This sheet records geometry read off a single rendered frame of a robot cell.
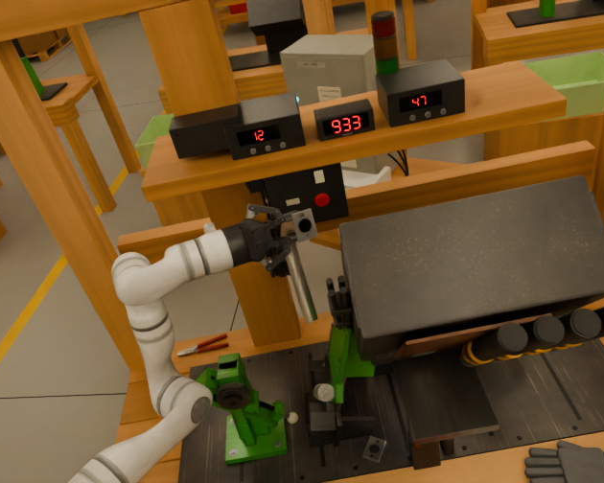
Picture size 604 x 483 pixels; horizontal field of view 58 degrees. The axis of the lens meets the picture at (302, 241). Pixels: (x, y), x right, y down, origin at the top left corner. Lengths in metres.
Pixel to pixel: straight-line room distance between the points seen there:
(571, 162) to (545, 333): 0.90
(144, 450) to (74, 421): 1.93
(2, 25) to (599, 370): 1.52
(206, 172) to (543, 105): 0.71
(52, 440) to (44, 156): 1.90
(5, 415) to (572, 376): 2.68
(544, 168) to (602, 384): 0.56
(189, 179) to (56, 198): 0.37
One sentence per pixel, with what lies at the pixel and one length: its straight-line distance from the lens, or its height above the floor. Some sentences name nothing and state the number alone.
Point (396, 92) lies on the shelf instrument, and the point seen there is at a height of 1.61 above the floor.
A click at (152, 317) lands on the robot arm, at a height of 1.43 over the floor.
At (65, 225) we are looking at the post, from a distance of 1.45.
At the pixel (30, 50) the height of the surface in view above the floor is 0.20.
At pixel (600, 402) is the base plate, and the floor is 0.90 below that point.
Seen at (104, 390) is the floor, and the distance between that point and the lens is 3.08.
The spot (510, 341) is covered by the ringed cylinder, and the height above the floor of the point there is 1.49.
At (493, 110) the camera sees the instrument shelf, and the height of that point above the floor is 1.54.
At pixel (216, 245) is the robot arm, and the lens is 0.98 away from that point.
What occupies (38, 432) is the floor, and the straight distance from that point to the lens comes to 3.10.
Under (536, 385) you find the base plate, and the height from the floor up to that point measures 0.90.
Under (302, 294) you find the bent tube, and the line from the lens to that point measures 1.18.
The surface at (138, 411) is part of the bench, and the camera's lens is 1.66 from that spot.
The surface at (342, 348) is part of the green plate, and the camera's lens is 1.14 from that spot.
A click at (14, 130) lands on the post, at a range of 1.35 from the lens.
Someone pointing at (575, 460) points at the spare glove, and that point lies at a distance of 1.36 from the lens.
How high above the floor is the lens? 2.06
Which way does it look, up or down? 36 degrees down
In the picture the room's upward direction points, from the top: 13 degrees counter-clockwise
